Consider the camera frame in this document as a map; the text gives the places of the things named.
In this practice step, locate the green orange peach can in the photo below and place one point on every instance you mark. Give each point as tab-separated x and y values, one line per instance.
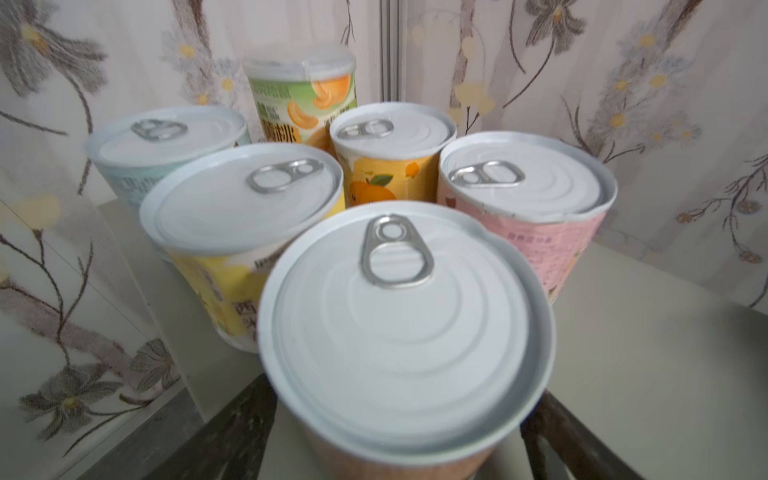
300	88

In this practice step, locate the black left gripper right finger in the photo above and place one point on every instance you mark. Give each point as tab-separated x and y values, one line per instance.
560	446

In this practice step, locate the pink label can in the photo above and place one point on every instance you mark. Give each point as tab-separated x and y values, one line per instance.
543	196

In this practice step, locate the grey metal cabinet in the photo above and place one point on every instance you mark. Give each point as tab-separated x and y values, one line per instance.
671	377

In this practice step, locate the yellow label can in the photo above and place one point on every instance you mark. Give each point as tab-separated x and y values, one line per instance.
225	219
390	151

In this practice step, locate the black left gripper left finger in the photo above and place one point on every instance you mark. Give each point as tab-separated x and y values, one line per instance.
230	446

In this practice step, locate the white blue label can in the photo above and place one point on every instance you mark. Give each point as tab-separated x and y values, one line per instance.
134	153

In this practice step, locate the salmon label can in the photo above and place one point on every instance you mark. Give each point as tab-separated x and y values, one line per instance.
407	339

